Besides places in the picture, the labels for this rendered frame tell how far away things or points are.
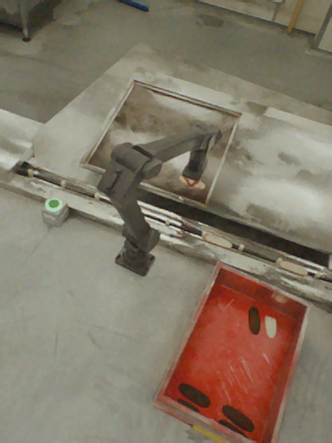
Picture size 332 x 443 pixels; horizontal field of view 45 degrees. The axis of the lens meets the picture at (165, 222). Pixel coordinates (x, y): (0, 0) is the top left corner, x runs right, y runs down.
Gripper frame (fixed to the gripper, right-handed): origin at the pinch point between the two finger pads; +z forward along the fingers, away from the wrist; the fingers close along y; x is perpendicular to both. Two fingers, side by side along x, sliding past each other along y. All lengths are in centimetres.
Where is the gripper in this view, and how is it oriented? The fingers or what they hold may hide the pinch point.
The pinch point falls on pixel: (192, 181)
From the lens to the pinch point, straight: 149.6
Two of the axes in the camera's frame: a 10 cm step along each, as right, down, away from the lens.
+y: -4.0, 7.8, -4.8
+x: 9.1, 3.8, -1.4
